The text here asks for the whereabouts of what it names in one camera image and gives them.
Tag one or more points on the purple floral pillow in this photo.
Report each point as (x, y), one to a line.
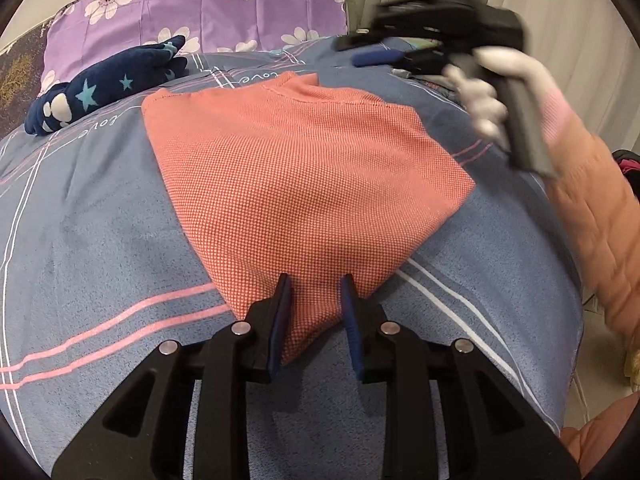
(200, 10)

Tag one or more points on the blue plaid bed quilt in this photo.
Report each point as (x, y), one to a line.
(100, 235)

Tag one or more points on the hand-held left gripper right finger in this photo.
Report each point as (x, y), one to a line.
(351, 330)

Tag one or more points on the dark magenta cloth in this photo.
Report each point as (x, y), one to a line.
(627, 167)

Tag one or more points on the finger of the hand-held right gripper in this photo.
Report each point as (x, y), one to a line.
(380, 39)
(375, 57)

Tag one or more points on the beige curtain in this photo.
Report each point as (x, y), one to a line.
(575, 20)

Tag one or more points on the person's orange jacket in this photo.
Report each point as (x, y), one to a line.
(600, 435)

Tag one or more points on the dark gold-patterned pillow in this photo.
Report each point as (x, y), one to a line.
(20, 70)

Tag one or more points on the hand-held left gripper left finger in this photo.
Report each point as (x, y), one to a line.
(279, 330)

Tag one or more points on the salmon knit sweater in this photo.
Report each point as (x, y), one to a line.
(300, 170)

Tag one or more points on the person's right hand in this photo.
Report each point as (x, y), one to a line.
(480, 95)

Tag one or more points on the navy star-print garment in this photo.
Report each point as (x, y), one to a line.
(110, 80)

